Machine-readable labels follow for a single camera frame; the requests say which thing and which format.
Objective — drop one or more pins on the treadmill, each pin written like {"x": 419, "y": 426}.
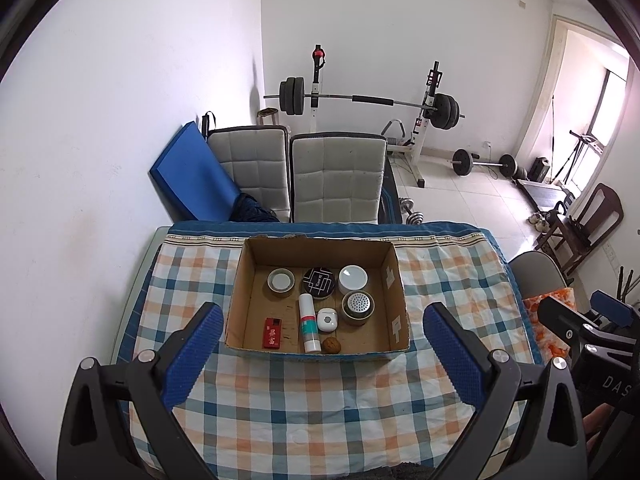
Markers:
{"x": 545, "y": 192}

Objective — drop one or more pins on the metal dumbbell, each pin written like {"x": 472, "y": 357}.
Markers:
{"x": 415, "y": 216}

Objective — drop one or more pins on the grey cushioned chair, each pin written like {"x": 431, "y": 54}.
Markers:
{"x": 335, "y": 175}
{"x": 250, "y": 170}

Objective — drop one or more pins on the small wooden stool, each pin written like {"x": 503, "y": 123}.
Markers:
{"x": 268, "y": 112}

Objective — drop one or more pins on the pair of shoes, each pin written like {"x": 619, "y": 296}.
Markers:
{"x": 539, "y": 221}

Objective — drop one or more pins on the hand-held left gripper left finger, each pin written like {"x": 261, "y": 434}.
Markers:
{"x": 192, "y": 355}

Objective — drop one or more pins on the white round lid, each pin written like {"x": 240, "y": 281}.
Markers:
{"x": 352, "y": 276}

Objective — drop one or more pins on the cardboard box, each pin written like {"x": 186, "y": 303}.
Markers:
{"x": 250, "y": 280}

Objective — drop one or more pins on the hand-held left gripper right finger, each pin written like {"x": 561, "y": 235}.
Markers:
{"x": 455, "y": 355}

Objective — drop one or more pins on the black box heater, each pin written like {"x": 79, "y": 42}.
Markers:
{"x": 541, "y": 169}

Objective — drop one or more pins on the black exercise stand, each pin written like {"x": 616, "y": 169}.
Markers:
{"x": 580, "y": 150}

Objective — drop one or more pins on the dark blue knit cloth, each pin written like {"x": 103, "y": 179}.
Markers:
{"x": 250, "y": 210}

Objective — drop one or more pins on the white tube with green label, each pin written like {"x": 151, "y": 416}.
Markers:
{"x": 309, "y": 325}

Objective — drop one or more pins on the white barbell rack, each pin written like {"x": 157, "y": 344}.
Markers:
{"x": 417, "y": 150}

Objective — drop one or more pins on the person's right hand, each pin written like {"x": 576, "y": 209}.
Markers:
{"x": 595, "y": 425}

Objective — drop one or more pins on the long barbell with black plates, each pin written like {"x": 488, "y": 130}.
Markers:
{"x": 292, "y": 95}

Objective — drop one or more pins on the plaid blanket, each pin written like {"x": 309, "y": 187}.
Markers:
{"x": 300, "y": 400}

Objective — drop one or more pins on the brown walnut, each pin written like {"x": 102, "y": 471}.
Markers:
{"x": 331, "y": 346}

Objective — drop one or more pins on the blue foam mat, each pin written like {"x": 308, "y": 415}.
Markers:
{"x": 195, "y": 175}

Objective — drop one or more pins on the black patterned round tin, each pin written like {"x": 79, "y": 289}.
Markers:
{"x": 319, "y": 280}

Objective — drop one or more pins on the orange floral cloth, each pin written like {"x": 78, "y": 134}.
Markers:
{"x": 547, "y": 345}

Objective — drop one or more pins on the grey jar with perforated lid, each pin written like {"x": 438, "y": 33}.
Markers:
{"x": 357, "y": 304}

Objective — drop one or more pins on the dark wooden chair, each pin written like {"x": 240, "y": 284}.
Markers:
{"x": 607, "y": 205}

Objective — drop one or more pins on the short barbell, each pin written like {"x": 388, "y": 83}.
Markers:
{"x": 462, "y": 161}

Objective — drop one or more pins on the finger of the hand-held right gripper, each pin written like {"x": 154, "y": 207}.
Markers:
{"x": 570, "y": 325}
{"x": 612, "y": 307}

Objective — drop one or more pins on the grey round-backed chair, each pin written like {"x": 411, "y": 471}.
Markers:
{"x": 535, "y": 270}

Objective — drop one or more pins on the red rectangular box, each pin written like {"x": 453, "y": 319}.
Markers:
{"x": 271, "y": 334}

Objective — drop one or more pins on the white and grey round tin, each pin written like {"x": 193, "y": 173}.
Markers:
{"x": 280, "y": 280}

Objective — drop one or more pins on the white earbud case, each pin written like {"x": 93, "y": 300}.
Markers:
{"x": 327, "y": 320}

